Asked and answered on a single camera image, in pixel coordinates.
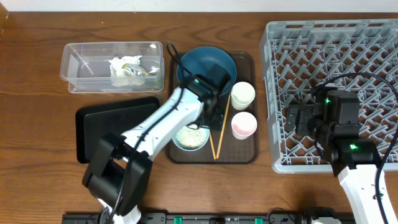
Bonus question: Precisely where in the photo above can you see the light blue small bowl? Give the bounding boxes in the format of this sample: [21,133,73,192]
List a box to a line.
[172,123,211,152]

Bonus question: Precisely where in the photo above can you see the wooden chopstick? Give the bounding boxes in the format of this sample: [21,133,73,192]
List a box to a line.
[209,130,217,160]
[216,94,231,159]

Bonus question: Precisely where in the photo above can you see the pink cup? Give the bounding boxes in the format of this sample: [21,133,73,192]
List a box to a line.
[231,111,257,140]

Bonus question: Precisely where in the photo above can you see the cream white cup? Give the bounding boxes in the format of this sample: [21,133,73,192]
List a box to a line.
[231,82,256,111]

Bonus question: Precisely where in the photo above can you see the pile of rice grains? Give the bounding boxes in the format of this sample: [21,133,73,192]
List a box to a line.
[176,124,208,149]

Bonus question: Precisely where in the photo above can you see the dark blue plate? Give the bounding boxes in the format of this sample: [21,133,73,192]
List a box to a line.
[181,46,237,96]

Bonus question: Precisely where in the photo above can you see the green yellow snack wrapper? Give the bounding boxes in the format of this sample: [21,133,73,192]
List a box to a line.
[122,63,149,77]

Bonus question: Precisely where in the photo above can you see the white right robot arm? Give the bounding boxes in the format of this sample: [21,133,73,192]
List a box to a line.
[285,86,397,223]

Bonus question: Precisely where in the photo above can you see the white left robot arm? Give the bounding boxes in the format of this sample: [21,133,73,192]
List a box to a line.
[83,65,231,223]

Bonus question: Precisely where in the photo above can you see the grey plastic dishwasher rack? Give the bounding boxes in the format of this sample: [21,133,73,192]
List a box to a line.
[259,19,397,174]

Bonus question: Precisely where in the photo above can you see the black waste tray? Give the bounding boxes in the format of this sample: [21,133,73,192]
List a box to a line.
[75,96,160,164]

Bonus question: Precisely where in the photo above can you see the clear plastic waste bin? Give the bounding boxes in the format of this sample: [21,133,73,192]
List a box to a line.
[60,41,165,93]

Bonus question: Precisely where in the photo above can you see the brown serving tray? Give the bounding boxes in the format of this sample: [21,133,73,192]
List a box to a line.
[165,52,259,165]

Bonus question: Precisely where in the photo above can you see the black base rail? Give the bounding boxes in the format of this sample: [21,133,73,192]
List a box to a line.
[62,207,355,224]

